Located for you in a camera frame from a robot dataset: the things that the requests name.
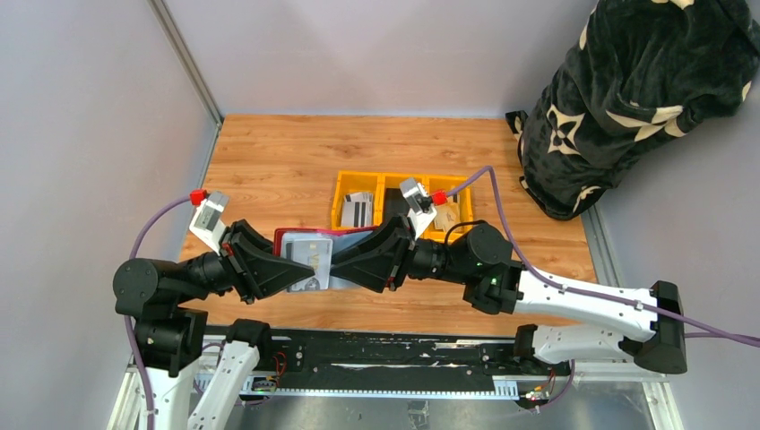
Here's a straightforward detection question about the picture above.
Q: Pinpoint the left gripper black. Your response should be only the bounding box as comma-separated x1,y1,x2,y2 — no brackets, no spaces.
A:
176,216,315,302

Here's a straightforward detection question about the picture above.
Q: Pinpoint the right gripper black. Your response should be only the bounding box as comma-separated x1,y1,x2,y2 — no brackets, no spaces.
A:
331,210,472,293

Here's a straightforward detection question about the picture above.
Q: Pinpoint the red card holder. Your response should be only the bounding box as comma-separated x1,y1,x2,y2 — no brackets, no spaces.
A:
273,228,374,293

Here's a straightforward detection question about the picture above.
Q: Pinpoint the black VIP credit card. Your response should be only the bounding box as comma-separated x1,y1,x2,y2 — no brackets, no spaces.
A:
382,188,410,221

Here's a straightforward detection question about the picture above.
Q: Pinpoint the silver VIP credit card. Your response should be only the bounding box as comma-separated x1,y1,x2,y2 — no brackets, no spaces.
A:
285,237,333,293

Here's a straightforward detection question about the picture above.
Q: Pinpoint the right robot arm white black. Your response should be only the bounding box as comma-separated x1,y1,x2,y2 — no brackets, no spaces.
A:
330,216,687,374

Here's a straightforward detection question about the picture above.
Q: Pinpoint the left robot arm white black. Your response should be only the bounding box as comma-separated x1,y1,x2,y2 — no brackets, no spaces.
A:
113,220,315,429

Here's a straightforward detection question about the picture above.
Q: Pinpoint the white striped cards stack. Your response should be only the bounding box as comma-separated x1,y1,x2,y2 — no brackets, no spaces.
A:
341,192,374,228

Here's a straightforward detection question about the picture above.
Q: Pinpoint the gold cards stack in bin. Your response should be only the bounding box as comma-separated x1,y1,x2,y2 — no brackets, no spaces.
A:
433,202,462,233

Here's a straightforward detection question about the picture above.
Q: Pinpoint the middle yellow bin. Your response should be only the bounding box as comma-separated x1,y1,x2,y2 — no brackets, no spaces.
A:
376,173,424,223

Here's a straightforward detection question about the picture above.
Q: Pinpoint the right yellow bin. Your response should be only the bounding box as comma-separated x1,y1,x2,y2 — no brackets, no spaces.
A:
423,175,474,242

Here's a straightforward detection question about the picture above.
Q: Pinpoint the black patterned blanket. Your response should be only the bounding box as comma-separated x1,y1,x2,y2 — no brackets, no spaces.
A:
505,1,759,220

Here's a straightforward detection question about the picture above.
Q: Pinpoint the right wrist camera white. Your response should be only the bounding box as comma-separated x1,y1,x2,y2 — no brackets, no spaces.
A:
399,177,437,239

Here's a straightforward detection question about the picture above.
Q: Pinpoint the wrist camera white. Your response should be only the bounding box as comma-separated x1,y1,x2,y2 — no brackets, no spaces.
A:
188,189,229,254
399,177,437,239

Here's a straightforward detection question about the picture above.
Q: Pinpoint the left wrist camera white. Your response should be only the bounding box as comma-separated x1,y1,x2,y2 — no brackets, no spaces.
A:
188,189,229,254

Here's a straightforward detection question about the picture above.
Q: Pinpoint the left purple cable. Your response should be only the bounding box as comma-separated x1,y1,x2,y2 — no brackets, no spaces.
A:
123,189,209,430

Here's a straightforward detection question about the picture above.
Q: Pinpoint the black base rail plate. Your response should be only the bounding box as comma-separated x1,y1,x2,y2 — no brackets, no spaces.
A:
255,328,569,394

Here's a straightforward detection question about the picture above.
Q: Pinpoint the aluminium frame post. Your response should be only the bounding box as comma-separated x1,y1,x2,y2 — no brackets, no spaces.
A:
147,0,224,129

